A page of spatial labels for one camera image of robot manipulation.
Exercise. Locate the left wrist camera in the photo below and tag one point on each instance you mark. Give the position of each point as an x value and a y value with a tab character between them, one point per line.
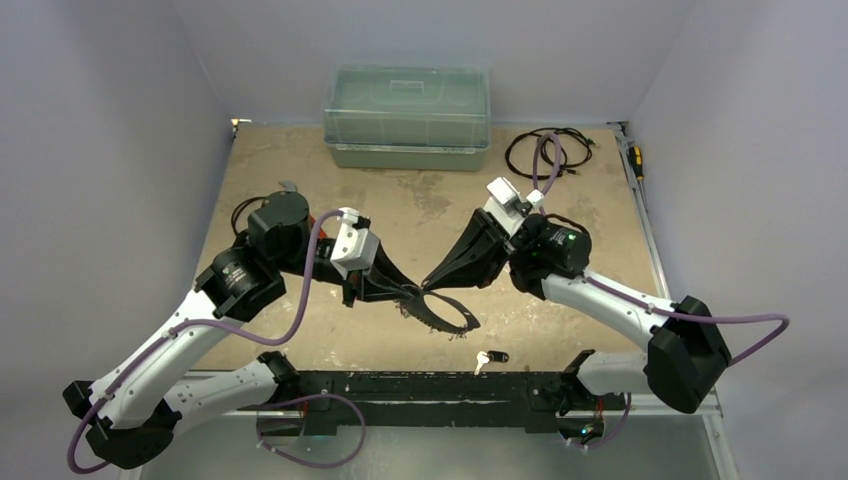
356	245

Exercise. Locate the aluminium frame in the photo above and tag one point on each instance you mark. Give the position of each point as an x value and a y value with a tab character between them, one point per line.
646	440

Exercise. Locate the clear lidded green box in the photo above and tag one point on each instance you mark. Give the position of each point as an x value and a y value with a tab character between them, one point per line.
410	118

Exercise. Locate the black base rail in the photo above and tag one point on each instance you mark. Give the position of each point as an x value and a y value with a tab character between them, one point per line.
535	402

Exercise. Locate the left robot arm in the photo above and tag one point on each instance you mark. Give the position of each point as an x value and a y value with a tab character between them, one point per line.
256	289

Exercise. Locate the yellow black screwdriver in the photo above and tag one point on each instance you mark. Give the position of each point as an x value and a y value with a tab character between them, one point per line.
635	160

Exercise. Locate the red handled adjustable wrench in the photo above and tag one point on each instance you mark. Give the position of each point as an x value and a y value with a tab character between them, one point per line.
289	185

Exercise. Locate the loose black tagged key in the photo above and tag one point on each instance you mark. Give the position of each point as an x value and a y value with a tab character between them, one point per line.
484	358

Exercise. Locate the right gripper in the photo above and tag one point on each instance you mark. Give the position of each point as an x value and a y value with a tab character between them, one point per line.
495	244

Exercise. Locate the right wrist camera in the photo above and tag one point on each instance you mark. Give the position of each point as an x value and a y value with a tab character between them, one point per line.
508	207

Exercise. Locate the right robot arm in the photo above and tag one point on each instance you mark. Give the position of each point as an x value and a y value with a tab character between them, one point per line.
681	353

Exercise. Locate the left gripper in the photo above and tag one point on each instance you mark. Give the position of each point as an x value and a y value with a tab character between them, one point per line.
381	280

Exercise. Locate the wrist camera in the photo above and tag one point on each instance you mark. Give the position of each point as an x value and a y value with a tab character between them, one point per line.
508	207
356	245

